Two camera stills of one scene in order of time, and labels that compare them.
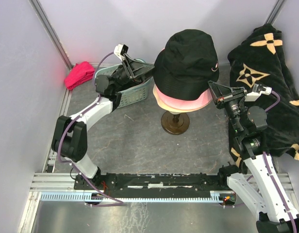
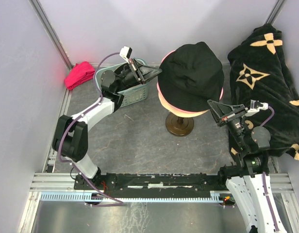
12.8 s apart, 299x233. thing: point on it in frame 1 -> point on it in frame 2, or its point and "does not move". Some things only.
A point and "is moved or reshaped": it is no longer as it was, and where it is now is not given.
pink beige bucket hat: (202, 100) -> (194, 111)
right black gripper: (219, 93) -> (224, 112)
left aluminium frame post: (36, 7) does not move
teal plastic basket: (137, 94) does not move
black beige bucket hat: (187, 65) is moved or reshaped
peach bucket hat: (175, 111) -> (185, 114)
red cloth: (82, 72) does not move
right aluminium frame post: (274, 11) does not move
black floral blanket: (262, 59) does not move
